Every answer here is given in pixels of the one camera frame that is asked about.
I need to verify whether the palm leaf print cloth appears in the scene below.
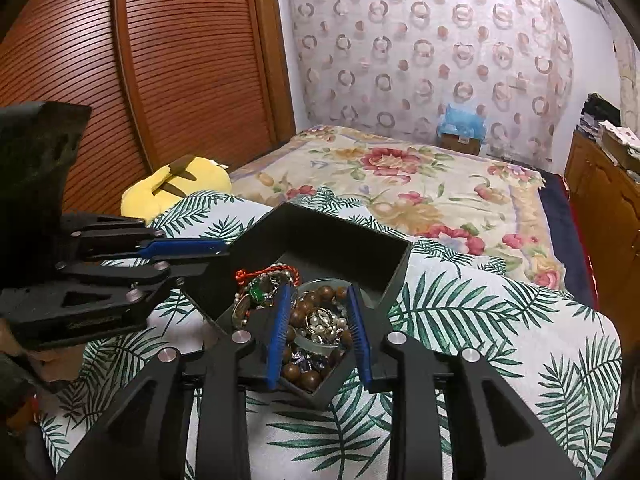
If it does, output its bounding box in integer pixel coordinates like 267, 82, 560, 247
39, 186, 624, 480

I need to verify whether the blue wrapped cardboard box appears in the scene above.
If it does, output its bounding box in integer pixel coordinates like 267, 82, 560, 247
436, 104, 487, 155

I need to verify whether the stack of papers and clothes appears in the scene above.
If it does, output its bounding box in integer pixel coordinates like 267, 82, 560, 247
578, 93, 639, 183

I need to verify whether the yellow plush toy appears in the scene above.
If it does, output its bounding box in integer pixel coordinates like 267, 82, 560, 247
120, 155, 232, 224

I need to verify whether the navy blue bed sheet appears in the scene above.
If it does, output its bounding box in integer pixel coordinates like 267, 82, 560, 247
538, 170, 598, 310

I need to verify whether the wooden louvered wardrobe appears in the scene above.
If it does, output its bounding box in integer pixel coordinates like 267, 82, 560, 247
1, 0, 295, 214

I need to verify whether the wooden sideboard cabinet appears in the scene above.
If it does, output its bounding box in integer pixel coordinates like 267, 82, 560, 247
564, 129, 640, 351

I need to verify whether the pink circle pattern curtain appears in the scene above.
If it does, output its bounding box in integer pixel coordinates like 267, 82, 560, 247
290, 0, 574, 168

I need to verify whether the floral bed quilt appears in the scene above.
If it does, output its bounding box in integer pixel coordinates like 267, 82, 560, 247
231, 126, 565, 290

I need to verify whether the black jewelry box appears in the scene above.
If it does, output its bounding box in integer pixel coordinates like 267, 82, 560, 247
186, 203, 411, 416

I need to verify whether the white pearl necklace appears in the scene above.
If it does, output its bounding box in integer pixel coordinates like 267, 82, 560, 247
301, 309, 352, 348

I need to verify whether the brown wooden bead bracelet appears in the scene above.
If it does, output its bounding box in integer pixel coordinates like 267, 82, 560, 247
278, 284, 356, 392

